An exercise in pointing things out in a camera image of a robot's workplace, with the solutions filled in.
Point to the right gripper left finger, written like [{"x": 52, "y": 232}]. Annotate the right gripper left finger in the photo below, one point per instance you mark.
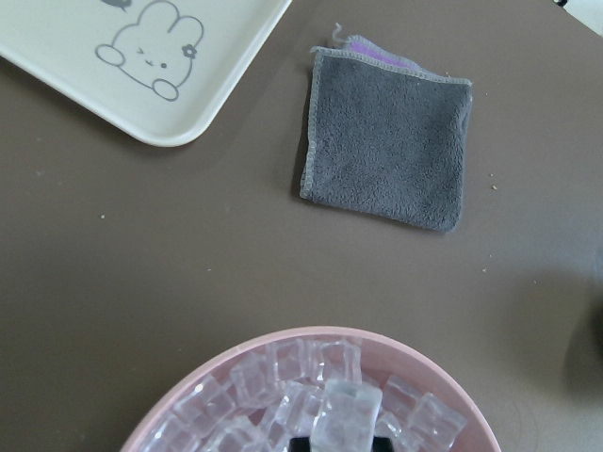
[{"x": 299, "y": 444}]

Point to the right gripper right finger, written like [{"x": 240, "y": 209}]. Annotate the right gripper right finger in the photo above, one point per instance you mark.
[{"x": 381, "y": 444}]

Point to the clear ice cube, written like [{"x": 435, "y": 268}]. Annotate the clear ice cube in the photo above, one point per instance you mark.
[{"x": 347, "y": 417}]

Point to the pink bowl of ice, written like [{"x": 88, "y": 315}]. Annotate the pink bowl of ice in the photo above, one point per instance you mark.
[{"x": 259, "y": 395}]

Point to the grey folded cloth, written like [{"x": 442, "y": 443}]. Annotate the grey folded cloth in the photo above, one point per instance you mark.
[{"x": 386, "y": 137}]

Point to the beige rabbit tray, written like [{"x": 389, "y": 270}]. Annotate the beige rabbit tray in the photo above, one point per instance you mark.
[{"x": 158, "y": 70}]

